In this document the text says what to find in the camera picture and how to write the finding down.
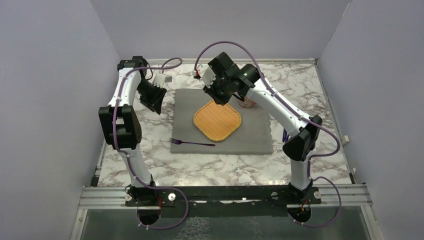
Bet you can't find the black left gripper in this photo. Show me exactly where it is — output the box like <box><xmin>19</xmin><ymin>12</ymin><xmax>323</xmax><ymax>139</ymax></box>
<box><xmin>136</xmin><ymin>78</ymin><xmax>167</xmax><ymax>115</ymax></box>

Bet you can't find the pink patterned cup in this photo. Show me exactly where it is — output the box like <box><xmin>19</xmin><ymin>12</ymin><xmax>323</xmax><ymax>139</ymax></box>
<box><xmin>238</xmin><ymin>97</ymin><xmax>257</xmax><ymax>109</ymax></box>

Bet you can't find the woven yellow wicker tray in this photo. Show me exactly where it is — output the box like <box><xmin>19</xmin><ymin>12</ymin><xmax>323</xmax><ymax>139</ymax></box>
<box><xmin>193</xmin><ymin>100</ymin><xmax>242</xmax><ymax>142</ymax></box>

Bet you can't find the purple iridescent fork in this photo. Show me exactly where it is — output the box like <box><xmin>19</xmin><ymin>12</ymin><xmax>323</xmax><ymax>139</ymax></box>
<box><xmin>169</xmin><ymin>138</ymin><xmax>216</xmax><ymax>147</ymax></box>

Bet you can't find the grey scalloped cloth placemat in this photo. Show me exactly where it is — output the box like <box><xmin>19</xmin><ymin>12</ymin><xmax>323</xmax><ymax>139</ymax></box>
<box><xmin>170</xmin><ymin>88</ymin><xmax>274</xmax><ymax>155</ymax></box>

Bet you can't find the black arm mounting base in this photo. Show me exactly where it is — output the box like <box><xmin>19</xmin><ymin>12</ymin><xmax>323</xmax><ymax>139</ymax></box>
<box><xmin>124</xmin><ymin>185</ymin><xmax>322</xmax><ymax>218</ymax></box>

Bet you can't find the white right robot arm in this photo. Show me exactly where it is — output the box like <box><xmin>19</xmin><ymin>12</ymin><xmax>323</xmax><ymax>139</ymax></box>
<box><xmin>194</xmin><ymin>52</ymin><xmax>322</xmax><ymax>204</ymax></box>

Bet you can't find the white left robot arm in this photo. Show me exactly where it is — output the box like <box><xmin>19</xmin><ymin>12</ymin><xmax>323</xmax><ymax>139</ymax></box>
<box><xmin>98</xmin><ymin>56</ymin><xmax>167</xmax><ymax>206</ymax></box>

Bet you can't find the purple iridescent knife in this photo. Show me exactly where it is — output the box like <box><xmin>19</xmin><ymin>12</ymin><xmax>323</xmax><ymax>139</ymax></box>
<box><xmin>282</xmin><ymin>129</ymin><xmax>287</xmax><ymax>143</ymax></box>

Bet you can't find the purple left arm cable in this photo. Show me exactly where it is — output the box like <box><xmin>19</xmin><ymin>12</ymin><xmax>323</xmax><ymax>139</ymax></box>
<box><xmin>112</xmin><ymin>57</ymin><xmax>190</xmax><ymax>231</ymax></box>

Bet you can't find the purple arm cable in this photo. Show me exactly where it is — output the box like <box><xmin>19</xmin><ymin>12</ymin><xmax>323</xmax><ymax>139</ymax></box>
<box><xmin>193</xmin><ymin>41</ymin><xmax>343</xmax><ymax>229</ymax></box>
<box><xmin>112</xmin><ymin>57</ymin><xmax>190</xmax><ymax>231</ymax></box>

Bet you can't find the aluminium table frame rail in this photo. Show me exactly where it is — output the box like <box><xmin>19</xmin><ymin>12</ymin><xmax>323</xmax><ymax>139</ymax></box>
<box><xmin>69</xmin><ymin>186</ymin><xmax>133</xmax><ymax>240</ymax></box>

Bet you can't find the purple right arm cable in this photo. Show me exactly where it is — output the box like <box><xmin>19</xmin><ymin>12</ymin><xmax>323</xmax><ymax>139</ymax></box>
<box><xmin>193</xmin><ymin>41</ymin><xmax>343</xmax><ymax>229</ymax></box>

